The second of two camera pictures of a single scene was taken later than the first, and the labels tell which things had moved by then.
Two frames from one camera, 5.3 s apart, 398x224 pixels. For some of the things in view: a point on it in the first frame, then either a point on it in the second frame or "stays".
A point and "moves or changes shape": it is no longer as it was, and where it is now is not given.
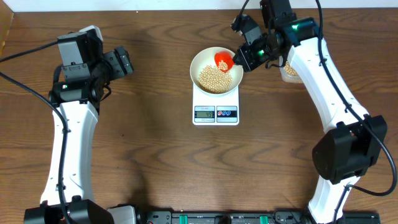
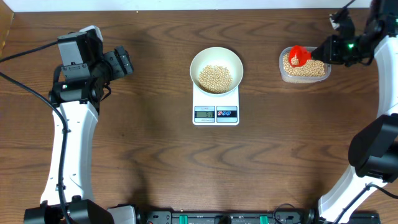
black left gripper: [113, 63] stays
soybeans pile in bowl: [214, 81] stays
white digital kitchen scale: [215, 111] stays
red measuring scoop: [227, 57] moves or changes shape
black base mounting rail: [253, 217] stays
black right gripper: [247, 62] → [330, 55]
